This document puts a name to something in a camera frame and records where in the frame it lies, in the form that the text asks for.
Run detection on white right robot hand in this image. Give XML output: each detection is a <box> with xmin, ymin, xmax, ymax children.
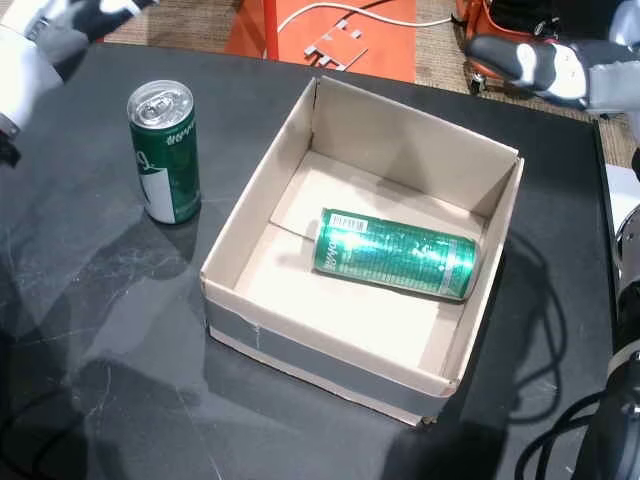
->
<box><xmin>464</xmin><ymin>0</ymin><xmax>640</xmax><ymax>119</ymax></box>

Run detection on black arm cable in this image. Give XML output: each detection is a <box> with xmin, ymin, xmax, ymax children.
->
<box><xmin>514</xmin><ymin>392</ymin><xmax>614</xmax><ymax>480</ymax></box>

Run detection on green can with barcode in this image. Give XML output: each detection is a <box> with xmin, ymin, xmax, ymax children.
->
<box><xmin>312</xmin><ymin>207</ymin><xmax>479</xmax><ymax>301</ymax></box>

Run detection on orange metal stand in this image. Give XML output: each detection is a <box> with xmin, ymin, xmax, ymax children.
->
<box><xmin>224</xmin><ymin>0</ymin><xmax>419</xmax><ymax>84</ymax></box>

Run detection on orange metal cart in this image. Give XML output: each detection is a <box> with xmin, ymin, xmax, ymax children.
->
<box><xmin>452</xmin><ymin>0</ymin><xmax>616</xmax><ymax>96</ymax></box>

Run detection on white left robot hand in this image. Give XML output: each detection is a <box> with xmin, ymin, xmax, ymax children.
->
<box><xmin>0</xmin><ymin>0</ymin><xmax>161</xmax><ymax>139</ymax></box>

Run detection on open cardboard box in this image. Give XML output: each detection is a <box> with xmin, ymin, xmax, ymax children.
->
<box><xmin>199</xmin><ymin>75</ymin><xmax>525</xmax><ymax>427</ymax></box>

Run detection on green can with white label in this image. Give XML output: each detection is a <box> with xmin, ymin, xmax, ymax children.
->
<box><xmin>126</xmin><ymin>79</ymin><xmax>202</xmax><ymax>225</ymax></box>

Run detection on orange metal leg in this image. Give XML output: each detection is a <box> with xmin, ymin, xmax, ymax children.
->
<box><xmin>262</xmin><ymin>0</ymin><xmax>279</xmax><ymax>61</ymax></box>

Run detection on white board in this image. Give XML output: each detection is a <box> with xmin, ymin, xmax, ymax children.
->
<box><xmin>602</xmin><ymin>162</ymin><xmax>640</xmax><ymax>236</ymax></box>

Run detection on white floor cable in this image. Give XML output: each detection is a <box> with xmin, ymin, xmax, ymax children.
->
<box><xmin>276</xmin><ymin>2</ymin><xmax>454</xmax><ymax>32</ymax></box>

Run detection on small orange board grey tabs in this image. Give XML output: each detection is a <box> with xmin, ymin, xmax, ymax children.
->
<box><xmin>302</xmin><ymin>22</ymin><xmax>369</xmax><ymax>71</ymax></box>

